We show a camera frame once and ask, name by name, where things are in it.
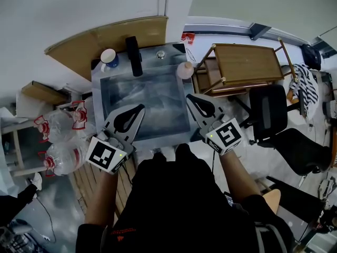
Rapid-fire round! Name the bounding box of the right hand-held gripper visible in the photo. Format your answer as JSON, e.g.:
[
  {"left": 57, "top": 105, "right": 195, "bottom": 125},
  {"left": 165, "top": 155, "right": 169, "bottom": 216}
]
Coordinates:
[{"left": 186, "top": 93, "right": 243, "bottom": 157}]

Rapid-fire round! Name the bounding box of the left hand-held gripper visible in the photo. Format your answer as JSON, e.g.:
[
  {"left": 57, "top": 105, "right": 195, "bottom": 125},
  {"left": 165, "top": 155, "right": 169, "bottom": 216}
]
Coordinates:
[{"left": 85, "top": 104, "right": 146, "bottom": 175}]

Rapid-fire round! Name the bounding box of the small beige bottle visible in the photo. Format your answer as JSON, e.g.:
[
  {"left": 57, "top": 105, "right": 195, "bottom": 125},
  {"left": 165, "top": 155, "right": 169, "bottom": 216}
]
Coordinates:
[{"left": 176, "top": 61, "right": 195, "bottom": 81}]

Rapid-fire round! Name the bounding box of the person's right forearm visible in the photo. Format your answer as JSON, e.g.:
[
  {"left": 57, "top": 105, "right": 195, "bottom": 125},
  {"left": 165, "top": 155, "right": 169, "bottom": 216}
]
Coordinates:
[{"left": 219, "top": 149, "right": 262, "bottom": 204}]

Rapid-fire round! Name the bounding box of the person's left forearm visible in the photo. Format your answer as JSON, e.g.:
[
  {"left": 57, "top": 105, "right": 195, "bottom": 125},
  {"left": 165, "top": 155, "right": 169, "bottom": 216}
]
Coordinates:
[{"left": 84, "top": 164, "right": 120, "bottom": 228}]

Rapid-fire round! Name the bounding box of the grey marble sink countertop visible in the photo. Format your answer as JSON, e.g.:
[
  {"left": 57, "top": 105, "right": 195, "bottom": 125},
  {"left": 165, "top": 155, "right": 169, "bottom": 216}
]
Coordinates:
[{"left": 91, "top": 42, "right": 197, "bottom": 145}]

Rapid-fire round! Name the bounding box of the wooden shelf cart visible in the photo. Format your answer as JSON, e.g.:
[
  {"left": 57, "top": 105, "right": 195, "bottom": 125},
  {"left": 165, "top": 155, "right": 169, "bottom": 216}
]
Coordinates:
[{"left": 193, "top": 37, "right": 299, "bottom": 98}]

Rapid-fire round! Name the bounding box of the blue ceramic mug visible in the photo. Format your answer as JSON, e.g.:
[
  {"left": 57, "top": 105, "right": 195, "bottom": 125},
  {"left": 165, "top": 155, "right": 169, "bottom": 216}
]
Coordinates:
[{"left": 100, "top": 48, "right": 120, "bottom": 72}]

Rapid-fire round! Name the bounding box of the black faucet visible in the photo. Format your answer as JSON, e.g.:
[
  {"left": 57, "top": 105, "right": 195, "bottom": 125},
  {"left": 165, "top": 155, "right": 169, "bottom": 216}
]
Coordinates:
[{"left": 125, "top": 36, "right": 144, "bottom": 77}]

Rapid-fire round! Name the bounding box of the black office chair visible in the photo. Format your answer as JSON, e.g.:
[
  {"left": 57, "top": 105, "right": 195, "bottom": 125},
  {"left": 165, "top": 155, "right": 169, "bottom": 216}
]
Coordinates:
[{"left": 248, "top": 84, "right": 333, "bottom": 177}]

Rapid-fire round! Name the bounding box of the red white card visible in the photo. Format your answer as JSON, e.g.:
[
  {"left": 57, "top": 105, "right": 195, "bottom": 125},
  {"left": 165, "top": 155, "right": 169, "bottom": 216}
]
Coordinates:
[{"left": 181, "top": 32, "right": 196, "bottom": 45}]

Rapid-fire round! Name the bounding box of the slatted wooden pallet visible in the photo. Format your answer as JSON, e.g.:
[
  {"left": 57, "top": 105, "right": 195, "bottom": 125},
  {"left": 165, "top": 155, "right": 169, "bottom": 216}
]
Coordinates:
[{"left": 67, "top": 154, "right": 138, "bottom": 221}]

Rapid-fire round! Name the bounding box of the brown cardboard sheet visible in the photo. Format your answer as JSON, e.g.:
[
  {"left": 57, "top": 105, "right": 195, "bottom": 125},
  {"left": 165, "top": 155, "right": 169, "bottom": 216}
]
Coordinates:
[{"left": 44, "top": 15, "right": 169, "bottom": 82}]

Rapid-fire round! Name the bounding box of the brown cardboard box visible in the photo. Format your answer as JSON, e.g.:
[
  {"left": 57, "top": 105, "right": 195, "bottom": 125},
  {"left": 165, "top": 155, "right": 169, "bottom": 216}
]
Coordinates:
[{"left": 21, "top": 80, "right": 70, "bottom": 106}]

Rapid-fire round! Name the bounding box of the person's black shirt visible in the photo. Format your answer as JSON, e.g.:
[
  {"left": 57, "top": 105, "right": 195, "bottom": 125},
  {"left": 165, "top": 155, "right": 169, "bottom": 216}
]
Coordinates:
[{"left": 76, "top": 143, "right": 294, "bottom": 253}]

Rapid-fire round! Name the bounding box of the black white striped cloth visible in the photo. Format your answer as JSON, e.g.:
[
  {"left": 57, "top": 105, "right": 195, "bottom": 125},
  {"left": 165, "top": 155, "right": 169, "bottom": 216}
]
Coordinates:
[{"left": 288, "top": 63, "right": 320, "bottom": 119}]

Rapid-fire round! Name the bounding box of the round light wooden stool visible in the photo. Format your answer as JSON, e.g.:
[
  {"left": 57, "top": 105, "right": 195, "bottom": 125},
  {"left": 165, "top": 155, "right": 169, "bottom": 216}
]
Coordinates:
[{"left": 260, "top": 188, "right": 282, "bottom": 216}]

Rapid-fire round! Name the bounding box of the black bag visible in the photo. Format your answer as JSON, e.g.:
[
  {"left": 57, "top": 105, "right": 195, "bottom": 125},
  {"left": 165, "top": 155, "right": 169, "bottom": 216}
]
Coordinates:
[{"left": 301, "top": 44, "right": 323, "bottom": 71}]

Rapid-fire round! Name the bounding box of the pale roller blind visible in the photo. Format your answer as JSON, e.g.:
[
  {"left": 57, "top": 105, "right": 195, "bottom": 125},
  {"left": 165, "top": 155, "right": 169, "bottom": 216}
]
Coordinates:
[{"left": 187, "top": 0, "right": 337, "bottom": 38}]

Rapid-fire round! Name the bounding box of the black desk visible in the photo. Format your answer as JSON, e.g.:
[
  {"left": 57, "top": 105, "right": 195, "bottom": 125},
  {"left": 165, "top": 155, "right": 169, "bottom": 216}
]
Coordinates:
[{"left": 265, "top": 175, "right": 328, "bottom": 222}]

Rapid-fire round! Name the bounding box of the grey laptop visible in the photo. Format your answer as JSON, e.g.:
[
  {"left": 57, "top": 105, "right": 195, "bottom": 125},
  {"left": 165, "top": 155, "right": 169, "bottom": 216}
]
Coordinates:
[{"left": 275, "top": 205, "right": 309, "bottom": 244}]

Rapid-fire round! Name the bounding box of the grey plastic device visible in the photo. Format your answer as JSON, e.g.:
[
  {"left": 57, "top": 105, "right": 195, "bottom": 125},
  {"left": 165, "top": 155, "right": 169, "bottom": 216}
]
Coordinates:
[{"left": 10, "top": 219, "right": 34, "bottom": 235}]

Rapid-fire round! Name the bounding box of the clear water jug red handle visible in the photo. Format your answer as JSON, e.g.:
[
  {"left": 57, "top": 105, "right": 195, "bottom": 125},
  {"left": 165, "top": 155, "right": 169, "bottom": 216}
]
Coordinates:
[
  {"left": 70, "top": 100, "right": 93, "bottom": 131},
  {"left": 33, "top": 109, "right": 76, "bottom": 144},
  {"left": 37, "top": 140, "right": 91, "bottom": 178}
]

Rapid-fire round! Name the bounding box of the white wooden frame stool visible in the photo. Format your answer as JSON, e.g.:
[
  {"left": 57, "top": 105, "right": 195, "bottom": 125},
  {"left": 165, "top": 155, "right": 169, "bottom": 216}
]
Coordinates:
[{"left": 0, "top": 116, "right": 36, "bottom": 177}]

